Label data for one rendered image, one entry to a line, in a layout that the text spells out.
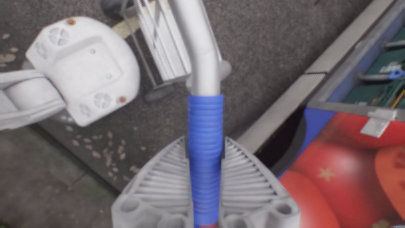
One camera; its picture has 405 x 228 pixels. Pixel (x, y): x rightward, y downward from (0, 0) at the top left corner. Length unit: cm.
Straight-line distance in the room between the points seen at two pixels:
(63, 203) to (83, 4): 148
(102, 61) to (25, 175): 99
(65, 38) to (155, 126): 84
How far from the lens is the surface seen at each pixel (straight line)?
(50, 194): 167
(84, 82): 112
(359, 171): 91
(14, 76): 113
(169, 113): 138
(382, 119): 108
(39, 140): 153
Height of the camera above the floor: 135
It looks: 70 degrees down
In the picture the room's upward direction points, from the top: 108 degrees clockwise
